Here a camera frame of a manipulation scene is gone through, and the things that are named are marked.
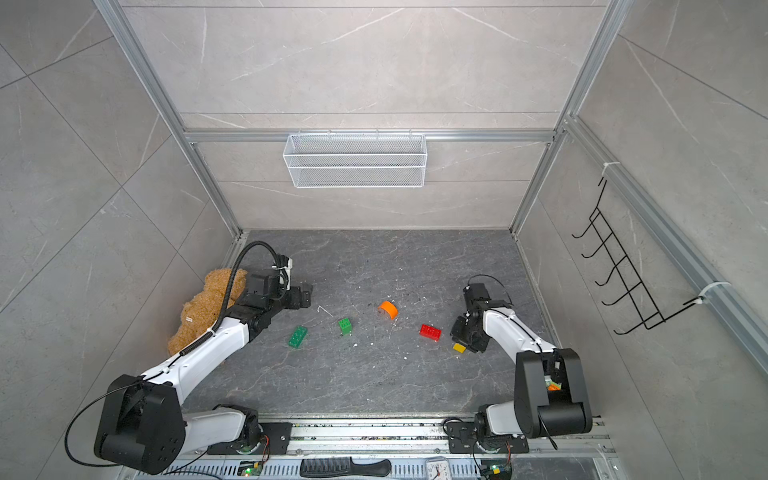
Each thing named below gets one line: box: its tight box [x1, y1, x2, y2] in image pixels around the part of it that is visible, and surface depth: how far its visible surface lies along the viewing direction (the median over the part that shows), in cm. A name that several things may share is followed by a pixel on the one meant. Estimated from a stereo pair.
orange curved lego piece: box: [378, 300, 399, 320], surface depth 97 cm
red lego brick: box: [420, 324, 443, 342], surface depth 92 cm
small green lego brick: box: [338, 317, 353, 336], surface depth 92 cm
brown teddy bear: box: [167, 268, 247, 356], surface depth 89 cm
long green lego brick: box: [288, 325, 308, 348], surface depth 92 cm
